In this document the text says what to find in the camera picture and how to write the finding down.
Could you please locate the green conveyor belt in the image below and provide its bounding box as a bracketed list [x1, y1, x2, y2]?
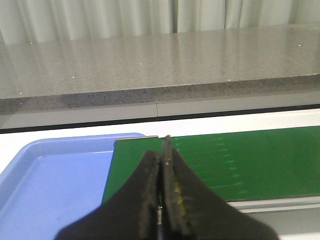
[101, 125, 320, 204]

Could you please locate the white pleated curtain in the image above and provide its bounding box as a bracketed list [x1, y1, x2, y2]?
[0, 0, 320, 45]

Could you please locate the grey speckled stone counter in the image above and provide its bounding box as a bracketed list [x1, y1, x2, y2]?
[0, 24, 320, 131]

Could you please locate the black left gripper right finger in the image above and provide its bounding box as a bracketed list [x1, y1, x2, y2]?
[161, 135, 279, 240]

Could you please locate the aluminium conveyor side rail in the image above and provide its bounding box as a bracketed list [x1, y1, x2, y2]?
[226, 195, 320, 213]

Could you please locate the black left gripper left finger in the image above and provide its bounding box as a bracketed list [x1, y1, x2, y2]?
[55, 150, 160, 240]

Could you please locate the blue plastic tray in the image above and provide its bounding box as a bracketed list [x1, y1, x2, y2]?
[0, 133, 139, 240]

